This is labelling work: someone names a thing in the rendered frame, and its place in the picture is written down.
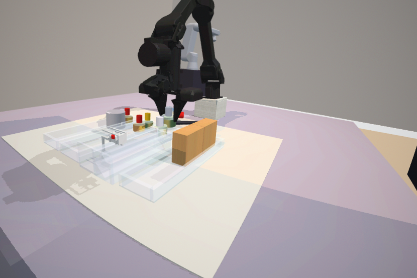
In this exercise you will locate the wooden block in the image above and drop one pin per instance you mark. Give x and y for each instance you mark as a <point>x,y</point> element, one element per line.
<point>210,129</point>
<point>187,144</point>

